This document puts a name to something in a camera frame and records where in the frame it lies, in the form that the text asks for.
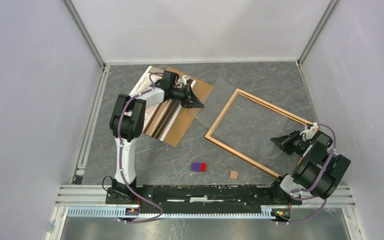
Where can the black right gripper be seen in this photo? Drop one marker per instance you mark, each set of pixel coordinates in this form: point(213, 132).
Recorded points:
point(285, 141)

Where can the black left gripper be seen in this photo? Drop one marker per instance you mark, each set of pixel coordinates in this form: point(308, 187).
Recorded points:
point(186, 103)

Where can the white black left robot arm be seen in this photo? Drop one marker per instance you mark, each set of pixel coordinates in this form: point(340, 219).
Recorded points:
point(128, 119)

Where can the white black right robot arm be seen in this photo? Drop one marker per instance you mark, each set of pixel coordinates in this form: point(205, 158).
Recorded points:
point(320, 169)

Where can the printed photo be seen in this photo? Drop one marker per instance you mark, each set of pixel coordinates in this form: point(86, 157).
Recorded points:
point(157, 117)

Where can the brown backing board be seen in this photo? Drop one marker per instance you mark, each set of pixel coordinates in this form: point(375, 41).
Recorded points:
point(185, 116)

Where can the small wooden cube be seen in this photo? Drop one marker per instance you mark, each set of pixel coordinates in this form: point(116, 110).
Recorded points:
point(233, 175)

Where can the purple red block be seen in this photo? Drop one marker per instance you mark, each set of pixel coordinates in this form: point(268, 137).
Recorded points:
point(200, 167)

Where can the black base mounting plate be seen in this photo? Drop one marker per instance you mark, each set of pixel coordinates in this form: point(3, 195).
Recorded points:
point(200, 199)

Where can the wooden picture frame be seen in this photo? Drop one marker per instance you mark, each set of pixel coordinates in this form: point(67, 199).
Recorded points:
point(271, 173)

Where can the white slotted cable duct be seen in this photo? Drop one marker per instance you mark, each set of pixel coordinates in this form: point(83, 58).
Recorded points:
point(126, 213)

